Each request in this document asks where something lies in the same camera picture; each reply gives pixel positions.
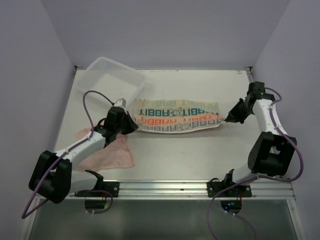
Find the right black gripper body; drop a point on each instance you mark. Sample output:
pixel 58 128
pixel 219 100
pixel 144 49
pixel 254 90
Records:
pixel 240 111

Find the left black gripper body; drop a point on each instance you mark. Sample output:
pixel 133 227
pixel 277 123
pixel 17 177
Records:
pixel 121 127

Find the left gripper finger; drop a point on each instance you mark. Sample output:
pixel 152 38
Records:
pixel 130 128
pixel 128 119

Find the colourful rabbit print towel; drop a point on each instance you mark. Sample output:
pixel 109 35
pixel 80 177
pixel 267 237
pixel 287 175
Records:
pixel 177 116

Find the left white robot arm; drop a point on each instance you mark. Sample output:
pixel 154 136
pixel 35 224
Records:
pixel 53 177

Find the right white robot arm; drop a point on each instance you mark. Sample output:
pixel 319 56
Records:
pixel 271 154

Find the pink towel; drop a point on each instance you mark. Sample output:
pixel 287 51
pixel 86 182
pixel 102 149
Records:
pixel 115 156

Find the translucent plastic basket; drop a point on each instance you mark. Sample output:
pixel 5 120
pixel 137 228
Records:
pixel 112 79

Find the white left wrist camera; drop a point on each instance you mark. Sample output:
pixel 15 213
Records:
pixel 120 103

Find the aluminium right side rail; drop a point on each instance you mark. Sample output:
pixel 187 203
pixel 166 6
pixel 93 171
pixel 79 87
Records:
pixel 250 74

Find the aluminium rail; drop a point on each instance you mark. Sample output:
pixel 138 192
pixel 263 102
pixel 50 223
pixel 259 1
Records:
pixel 250 74
pixel 196 190

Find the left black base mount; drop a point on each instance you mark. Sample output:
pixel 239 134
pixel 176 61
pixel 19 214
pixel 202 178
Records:
pixel 106 189

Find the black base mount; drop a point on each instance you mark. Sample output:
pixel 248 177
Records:
pixel 106 189
pixel 228 190

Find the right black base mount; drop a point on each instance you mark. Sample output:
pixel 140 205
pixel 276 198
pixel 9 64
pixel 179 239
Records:
pixel 228 190

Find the aluminium front rail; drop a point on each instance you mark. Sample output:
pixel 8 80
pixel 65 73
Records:
pixel 196 190

